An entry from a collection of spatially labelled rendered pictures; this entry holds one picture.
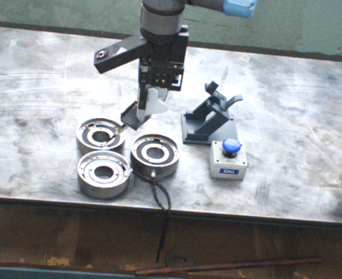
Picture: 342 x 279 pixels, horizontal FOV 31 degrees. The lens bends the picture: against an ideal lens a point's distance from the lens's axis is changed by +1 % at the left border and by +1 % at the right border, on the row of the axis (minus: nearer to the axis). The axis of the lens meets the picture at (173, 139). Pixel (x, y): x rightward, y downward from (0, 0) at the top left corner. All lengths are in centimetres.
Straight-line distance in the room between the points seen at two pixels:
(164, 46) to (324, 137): 53
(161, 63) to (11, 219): 60
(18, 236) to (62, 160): 27
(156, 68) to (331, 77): 71
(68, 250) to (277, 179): 50
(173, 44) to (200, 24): 188
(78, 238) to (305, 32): 191
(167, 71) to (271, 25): 194
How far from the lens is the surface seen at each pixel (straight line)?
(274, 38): 308
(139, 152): 129
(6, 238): 149
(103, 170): 126
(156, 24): 107
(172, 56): 113
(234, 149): 128
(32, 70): 155
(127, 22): 298
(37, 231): 150
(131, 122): 123
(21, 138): 136
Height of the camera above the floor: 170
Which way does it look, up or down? 41 degrees down
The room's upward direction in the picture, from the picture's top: 10 degrees clockwise
